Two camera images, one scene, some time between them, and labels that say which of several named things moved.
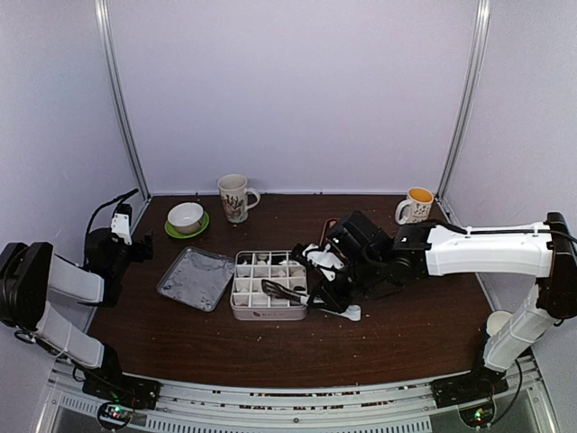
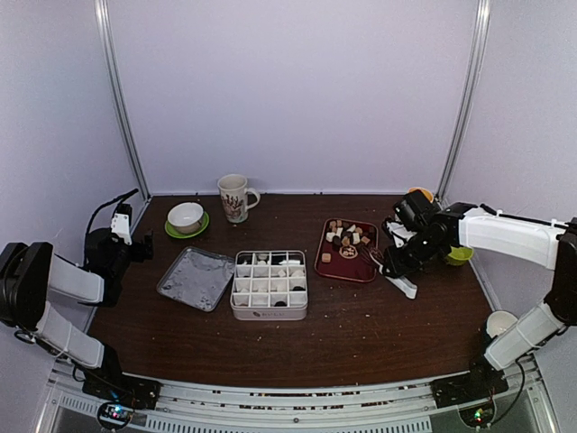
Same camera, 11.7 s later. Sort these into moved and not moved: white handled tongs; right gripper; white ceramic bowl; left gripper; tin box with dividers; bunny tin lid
Moved: right gripper; white handled tongs
Not moved: bunny tin lid; tin box with dividers; left gripper; white ceramic bowl
